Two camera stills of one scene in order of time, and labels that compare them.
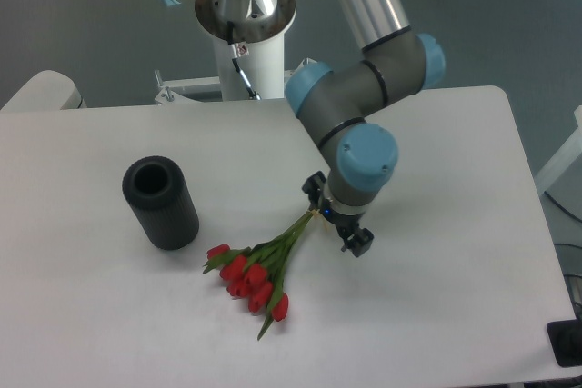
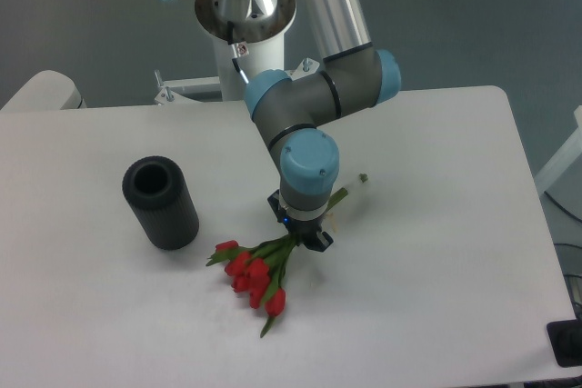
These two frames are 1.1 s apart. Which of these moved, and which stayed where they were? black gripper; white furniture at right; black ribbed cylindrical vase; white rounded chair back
Moved: black gripper
Stayed: white rounded chair back; white furniture at right; black ribbed cylindrical vase
